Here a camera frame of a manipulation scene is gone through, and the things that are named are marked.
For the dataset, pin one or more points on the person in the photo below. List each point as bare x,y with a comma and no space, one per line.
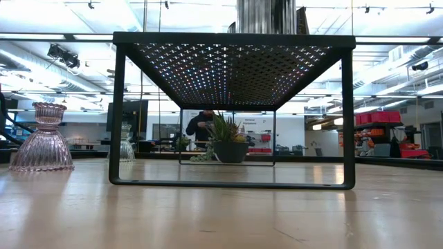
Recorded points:
197,129

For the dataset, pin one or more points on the red wall box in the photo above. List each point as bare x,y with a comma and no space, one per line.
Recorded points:
266,137

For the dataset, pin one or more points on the black aluminium table frame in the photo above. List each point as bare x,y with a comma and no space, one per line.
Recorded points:
380,162

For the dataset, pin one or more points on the small background plant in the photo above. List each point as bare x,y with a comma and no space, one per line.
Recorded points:
183,142

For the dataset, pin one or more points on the orange storage bin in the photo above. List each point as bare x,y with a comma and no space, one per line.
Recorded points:
376,132

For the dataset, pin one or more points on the succulent plant in black pot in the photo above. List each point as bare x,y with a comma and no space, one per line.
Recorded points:
230,152

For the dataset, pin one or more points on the black shelving rack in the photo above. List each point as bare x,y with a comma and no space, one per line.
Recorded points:
380,124

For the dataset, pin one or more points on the black ceiling camera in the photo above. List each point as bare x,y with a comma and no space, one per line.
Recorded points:
419,65

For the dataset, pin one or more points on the row of red bins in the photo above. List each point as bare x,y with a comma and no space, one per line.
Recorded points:
260,150

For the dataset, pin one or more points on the green tinted glass candle holder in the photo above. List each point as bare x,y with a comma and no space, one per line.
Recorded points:
127,148

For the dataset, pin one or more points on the black monitor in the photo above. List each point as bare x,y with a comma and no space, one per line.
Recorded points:
135,117

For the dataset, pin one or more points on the large red storage bin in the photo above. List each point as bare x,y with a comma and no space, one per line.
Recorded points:
386,117

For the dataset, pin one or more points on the low red storage bin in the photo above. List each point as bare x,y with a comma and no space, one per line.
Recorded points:
415,153

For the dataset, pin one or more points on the pink ribbed glass candle holder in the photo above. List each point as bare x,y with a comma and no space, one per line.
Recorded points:
41,148

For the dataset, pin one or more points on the silver metal candle holder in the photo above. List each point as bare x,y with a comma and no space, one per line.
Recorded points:
266,17

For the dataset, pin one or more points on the small red storage bin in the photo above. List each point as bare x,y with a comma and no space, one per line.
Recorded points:
363,118

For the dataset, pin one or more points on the black perforated metal shelf riser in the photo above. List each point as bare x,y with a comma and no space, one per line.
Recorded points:
232,38

